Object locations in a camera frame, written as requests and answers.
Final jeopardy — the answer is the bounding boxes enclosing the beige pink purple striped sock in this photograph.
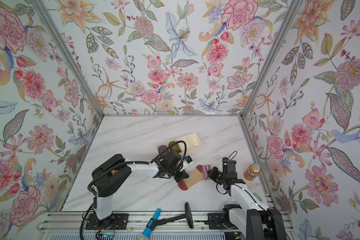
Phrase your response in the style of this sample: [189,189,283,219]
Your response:
[178,165,212,191]

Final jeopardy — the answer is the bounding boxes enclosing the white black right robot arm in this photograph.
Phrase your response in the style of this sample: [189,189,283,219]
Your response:
[206,158,290,240]

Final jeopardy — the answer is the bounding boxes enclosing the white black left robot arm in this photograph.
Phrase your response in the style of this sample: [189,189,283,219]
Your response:
[87,140,193,223]

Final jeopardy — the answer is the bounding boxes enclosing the rolled green sock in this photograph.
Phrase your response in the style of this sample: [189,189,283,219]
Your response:
[168,141,182,153]

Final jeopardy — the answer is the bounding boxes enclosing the rolled purple sock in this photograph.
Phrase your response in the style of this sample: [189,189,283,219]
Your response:
[158,145,170,158]

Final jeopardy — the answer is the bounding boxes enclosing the cream divided organizer tray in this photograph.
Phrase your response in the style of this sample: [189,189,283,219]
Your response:
[156,133,204,155]

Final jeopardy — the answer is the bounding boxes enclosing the green sponge object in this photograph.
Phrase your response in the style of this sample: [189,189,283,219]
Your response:
[253,193,263,202]

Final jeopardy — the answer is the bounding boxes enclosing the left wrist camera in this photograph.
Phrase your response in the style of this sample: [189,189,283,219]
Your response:
[184,156,193,164]

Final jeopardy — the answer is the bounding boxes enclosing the blue handled black tool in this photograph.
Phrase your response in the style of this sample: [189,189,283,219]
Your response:
[137,202,194,240]

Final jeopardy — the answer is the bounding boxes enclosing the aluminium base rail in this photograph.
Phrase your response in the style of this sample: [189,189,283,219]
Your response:
[36,211,245,240]

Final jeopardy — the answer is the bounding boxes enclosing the aluminium corner post left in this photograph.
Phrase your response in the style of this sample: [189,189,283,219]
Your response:
[30,0,105,121]

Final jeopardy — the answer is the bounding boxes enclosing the aluminium corner post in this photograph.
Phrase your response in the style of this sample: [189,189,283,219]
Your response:
[241,0,304,118]
[30,0,105,121]

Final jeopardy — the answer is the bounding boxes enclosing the aluminium corner post right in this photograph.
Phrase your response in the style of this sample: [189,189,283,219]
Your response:
[241,0,304,118]

